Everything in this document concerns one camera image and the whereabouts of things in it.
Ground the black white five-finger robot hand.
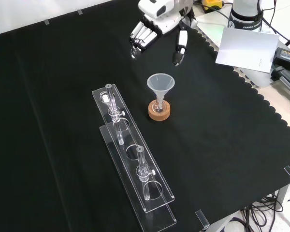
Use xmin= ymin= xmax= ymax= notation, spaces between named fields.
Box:
xmin=129 ymin=0 xmax=199 ymax=66

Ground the clear plastic funnel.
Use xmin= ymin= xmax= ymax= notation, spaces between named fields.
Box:
xmin=146 ymin=73 xmax=176 ymax=108

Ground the glass round-bottom flask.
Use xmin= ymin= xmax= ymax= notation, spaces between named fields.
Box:
xmin=151 ymin=95 xmax=166 ymax=114

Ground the clear funnel stand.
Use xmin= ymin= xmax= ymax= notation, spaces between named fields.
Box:
xmin=91 ymin=83 xmax=177 ymax=232

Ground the yellow stop button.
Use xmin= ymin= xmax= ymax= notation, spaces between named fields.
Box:
xmin=202 ymin=0 xmax=224 ymax=12

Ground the black cloth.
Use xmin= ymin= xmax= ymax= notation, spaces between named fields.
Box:
xmin=0 ymin=0 xmax=290 ymax=232

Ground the black power adapter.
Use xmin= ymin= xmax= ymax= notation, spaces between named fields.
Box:
xmin=273 ymin=47 xmax=290 ymax=73

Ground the grey table leg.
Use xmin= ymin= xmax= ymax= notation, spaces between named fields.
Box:
xmin=276 ymin=182 xmax=290 ymax=206

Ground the black stop button cable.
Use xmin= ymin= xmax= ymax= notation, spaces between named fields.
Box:
xmin=214 ymin=7 xmax=232 ymax=22

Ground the cork ring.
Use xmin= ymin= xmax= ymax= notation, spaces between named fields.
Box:
xmin=148 ymin=100 xmax=172 ymax=123

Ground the black arm base cable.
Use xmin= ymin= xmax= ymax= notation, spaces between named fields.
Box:
xmin=258 ymin=0 xmax=290 ymax=42

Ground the black power cord plug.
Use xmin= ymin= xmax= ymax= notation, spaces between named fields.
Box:
xmin=272 ymin=66 xmax=290 ymax=97

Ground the black cable bundle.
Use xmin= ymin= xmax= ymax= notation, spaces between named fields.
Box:
xmin=232 ymin=190 xmax=290 ymax=232

